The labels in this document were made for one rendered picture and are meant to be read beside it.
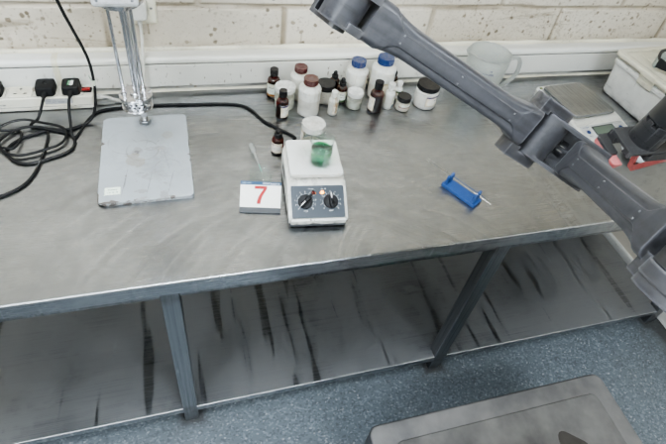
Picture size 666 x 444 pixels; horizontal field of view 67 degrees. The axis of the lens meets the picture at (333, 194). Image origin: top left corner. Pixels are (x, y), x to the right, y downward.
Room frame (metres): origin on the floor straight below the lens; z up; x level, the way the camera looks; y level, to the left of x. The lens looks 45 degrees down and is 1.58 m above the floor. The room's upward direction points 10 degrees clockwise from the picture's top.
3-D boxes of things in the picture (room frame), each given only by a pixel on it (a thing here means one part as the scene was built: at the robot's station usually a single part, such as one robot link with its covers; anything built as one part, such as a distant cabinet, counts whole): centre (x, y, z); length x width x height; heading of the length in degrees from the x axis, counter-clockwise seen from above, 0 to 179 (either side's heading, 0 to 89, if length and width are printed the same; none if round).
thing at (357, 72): (1.27, -0.01, 0.81); 0.06 x 0.06 x 0.11
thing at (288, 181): (0.83, 0.05, 0.79); 0.22 x 0.13 x 0.08; 16
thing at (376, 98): (1.21, -0.07, 0.80); 0.04 x 0.04 x 0.10
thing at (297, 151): (0.86, 0.06, 0.83); 0.12 x 0.12 x 0.01; 16
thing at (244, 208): (0.77, 0.16, 0.77); 0.09 x 0.06 x 0.04; 101
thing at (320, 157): (0.84, 0.04, 0.87); 0.06 x 0.05 x 0.08; 135
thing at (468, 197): (0.92, -0.31, 0.77); 0.10 x 0.03 x 0.04; 52
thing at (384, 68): (1.29, -0.08, 0.81); 0.07 x 0.07 x 0.13
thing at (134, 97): (0.86, 0.45, 1.02); 0.07 x 0.07 x 0.25
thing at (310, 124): (0.99, 0.08, 0.79); 0.06 x 0.06 x 0.08
